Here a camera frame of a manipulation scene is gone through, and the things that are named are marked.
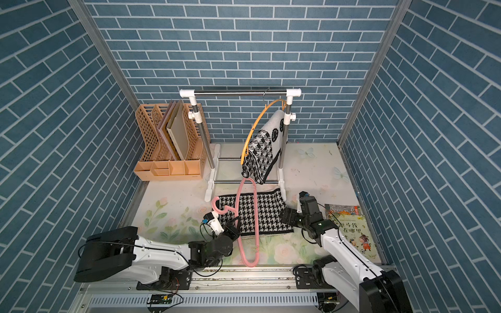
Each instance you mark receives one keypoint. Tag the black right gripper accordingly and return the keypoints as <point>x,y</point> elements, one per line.
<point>291,219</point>

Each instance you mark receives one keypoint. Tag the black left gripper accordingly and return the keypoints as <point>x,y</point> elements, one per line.
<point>231,231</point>

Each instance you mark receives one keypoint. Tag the smiley face knit scarf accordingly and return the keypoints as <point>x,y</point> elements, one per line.
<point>264,149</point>

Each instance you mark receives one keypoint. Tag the orange plastic hanger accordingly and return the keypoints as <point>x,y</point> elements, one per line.
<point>255,124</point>

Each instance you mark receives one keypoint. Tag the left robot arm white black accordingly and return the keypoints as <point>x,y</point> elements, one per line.
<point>124,254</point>

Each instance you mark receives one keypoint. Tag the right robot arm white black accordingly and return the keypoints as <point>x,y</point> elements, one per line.
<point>368,287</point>

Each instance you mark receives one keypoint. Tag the colourful children's picture book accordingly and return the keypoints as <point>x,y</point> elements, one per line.
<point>355,228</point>

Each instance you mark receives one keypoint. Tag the floral table mat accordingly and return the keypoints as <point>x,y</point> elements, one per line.
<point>171,211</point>

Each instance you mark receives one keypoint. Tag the peach plastic desk organizer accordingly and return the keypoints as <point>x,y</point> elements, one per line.
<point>154,164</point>

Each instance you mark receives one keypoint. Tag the green circuit board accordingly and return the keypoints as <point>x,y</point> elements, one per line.
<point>160,299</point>

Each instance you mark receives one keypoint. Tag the beige book in organizer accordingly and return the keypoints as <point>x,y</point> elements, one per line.
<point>177,130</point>

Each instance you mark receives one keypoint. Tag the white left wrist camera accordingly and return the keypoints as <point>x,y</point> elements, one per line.
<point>212,220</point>

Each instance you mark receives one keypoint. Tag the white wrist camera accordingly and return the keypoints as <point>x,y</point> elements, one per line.
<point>303,197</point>
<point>212,220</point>

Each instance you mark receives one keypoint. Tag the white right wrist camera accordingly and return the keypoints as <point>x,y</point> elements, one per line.
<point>303,197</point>

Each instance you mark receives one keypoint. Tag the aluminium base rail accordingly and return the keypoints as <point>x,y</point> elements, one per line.
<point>232,289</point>

